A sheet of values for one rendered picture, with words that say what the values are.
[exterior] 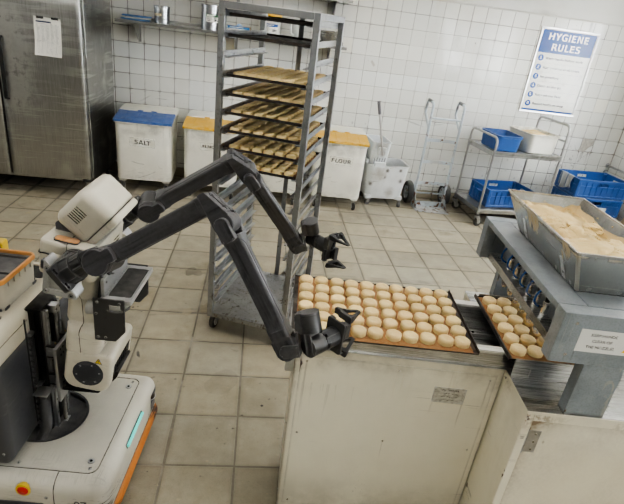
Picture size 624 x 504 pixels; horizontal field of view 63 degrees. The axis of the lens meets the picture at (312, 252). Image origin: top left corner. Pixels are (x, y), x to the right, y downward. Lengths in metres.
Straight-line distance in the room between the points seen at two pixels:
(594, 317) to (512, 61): 4.87
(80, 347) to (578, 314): 1.54
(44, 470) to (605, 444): 1.84
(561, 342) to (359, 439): 0.78
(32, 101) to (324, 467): 4.10
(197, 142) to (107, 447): 3.53
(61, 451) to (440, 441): 1.36
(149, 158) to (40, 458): 3.60
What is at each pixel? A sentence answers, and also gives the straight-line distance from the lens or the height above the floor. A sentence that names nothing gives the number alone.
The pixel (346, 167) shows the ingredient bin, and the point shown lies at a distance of 5.21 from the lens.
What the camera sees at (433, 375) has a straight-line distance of 1.76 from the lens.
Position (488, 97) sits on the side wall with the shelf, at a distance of 6.16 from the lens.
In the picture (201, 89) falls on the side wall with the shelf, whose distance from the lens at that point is 5.70.
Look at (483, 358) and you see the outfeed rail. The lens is 1.78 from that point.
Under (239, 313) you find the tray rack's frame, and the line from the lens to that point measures 3.08.
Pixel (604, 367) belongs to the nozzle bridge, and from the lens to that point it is 1.66.
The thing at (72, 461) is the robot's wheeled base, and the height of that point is 0.28.
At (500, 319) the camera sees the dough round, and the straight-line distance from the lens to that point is 1.92.
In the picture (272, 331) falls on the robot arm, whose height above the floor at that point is 1.02.
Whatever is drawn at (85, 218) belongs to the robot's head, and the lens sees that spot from 1.66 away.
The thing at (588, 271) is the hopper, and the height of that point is 1.26.
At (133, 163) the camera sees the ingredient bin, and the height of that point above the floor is 0.30.
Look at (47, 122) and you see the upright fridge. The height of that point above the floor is 0.68.
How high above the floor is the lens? 1.81
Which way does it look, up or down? 25 degrees down
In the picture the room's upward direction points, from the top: 8 degrees clockwise
